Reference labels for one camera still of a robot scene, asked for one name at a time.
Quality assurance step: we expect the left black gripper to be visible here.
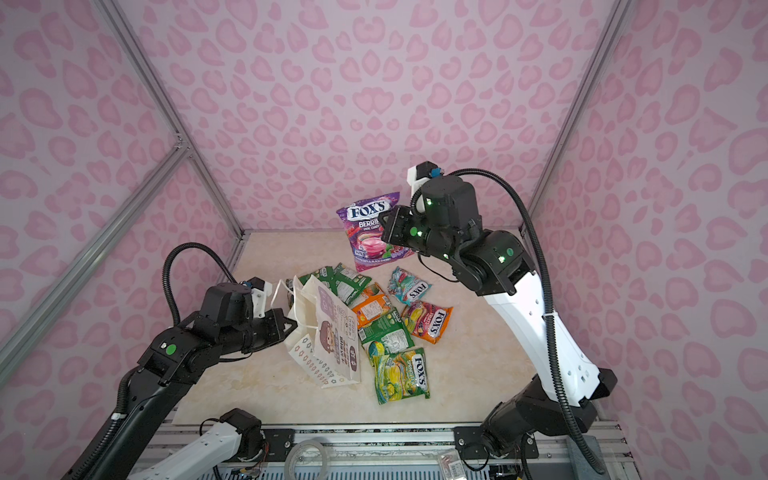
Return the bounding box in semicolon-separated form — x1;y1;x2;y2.
223;306;301;357

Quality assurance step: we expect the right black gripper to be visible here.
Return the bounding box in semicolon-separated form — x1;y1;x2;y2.
376;203;463;264

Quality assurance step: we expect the purple Fox's berries candy bag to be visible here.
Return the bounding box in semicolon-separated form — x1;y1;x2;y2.
336;192;413;272

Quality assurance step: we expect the teal Fox's mint candy bag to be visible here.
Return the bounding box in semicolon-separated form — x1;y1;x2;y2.
387;267;431;305

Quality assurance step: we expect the white paper bag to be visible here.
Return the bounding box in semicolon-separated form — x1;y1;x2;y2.
284;275;361;389

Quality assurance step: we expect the pink orange Fox's candy bag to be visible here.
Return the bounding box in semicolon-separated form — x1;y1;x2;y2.
401;300;453;344

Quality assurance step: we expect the yellow green Fox's candy bag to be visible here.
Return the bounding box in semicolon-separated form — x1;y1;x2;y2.
373;347;431;405

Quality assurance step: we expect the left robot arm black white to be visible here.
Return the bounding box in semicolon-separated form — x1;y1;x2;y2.
63;283;298;479

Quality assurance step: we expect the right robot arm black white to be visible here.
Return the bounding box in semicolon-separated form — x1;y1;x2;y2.
379;162;617;474

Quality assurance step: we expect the orange snack packet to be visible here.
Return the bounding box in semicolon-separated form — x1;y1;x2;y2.
350;282;394;328

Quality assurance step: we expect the green snack packet back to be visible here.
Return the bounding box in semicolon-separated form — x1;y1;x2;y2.
298;263;372;306

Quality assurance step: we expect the green snack packet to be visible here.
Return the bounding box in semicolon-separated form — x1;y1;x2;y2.
358;310;415;362
298;263;372;306

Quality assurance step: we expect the green snack packet front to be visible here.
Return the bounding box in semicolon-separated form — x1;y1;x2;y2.
358;310;415;362

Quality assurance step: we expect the clear coiled tube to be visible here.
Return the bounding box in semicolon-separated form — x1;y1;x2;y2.
283;439;330;480

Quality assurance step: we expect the small clear plastic packet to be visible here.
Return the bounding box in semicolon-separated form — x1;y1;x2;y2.
437;448;468;480

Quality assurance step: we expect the grey foam block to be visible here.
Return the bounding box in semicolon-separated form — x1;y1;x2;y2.
566;435;611;480

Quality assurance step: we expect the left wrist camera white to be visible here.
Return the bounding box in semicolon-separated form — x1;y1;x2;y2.
242;277;274;318

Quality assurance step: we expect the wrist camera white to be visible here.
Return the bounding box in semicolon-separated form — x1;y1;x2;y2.
406;161;443;195
242;277;274;318

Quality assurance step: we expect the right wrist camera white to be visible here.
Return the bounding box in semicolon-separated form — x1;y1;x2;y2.
406;161;443;195

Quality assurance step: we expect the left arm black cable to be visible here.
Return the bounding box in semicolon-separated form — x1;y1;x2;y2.
162;242;236;328

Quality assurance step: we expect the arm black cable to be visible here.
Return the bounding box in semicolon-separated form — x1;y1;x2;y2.
446;167;607;475
162;242;236;328

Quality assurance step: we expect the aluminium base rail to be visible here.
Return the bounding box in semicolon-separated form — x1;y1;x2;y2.
110;419;640;480

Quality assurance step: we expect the aluminium frame strut left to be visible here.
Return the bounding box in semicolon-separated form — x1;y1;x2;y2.
1;142;188;386

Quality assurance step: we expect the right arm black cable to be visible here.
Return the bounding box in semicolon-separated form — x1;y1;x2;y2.
446;167;607;475

